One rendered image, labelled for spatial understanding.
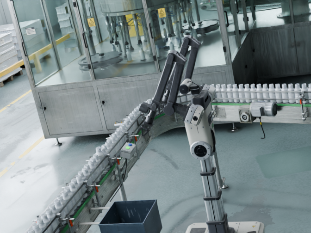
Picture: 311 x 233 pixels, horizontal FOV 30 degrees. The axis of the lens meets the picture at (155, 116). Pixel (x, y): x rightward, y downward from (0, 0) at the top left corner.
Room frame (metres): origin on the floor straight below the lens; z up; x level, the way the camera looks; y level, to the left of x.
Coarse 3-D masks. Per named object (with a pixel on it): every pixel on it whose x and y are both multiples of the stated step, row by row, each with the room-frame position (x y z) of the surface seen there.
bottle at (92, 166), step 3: (90, 162) 3.93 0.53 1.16; (90, 165) 3.93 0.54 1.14; (93, 165) 3.94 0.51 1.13; (93, 168) 3.92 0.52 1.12; (96, 171) 3.94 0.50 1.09; (93, 174) 3.92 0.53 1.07; (96, 174) 3.93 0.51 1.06; (96, 177) 3.93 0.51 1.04; (96, 180) 3.92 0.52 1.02; (99, 180) 3.94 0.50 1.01
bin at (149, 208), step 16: (96, 208) 3.65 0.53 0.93; (112, 208) 3.60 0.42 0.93; (128, 208) 3.63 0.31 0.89; (144, 208) 3.59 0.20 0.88; (80, 224) 3.47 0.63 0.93; (96, 224) 3.43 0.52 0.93; (112, 224) 3.34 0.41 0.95; (128, 224) 3.30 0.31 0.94; (144, 224) 3.29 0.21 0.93; (160, 224) 3.54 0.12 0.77
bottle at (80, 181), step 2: (76, 176) 3.74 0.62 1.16; (78, 176) 3.75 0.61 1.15; (80, 176) 3.72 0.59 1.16; (76, 178) 3.72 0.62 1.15; (78, 178) 3.71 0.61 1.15; (80, 178) 3.72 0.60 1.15; (78, 180) 3.71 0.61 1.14; (80, 180) 3.72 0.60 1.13; (82, 180) 3.72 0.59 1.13; (78, 182) 3.71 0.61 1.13; (80, 182) 3.71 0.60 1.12; (82, 182) 3.71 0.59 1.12; (80, 184) 3.70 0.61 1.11; (84, 184) 3.72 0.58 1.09; (82, 186) 3.71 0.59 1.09; (84, 186) 3.72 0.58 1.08; (82, 188) 3.70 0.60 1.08; (84, 188) 3.71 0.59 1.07; (82, 190) 3.70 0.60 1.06; (84, 190) 3.71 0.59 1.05; (82, 192) 3.70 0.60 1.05; (84, 192) 3.71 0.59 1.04; (82, 194) 3.70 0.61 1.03; (86, 194) 3.72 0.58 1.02; (84, 196) 3.70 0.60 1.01; (86, 196) 3.71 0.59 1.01
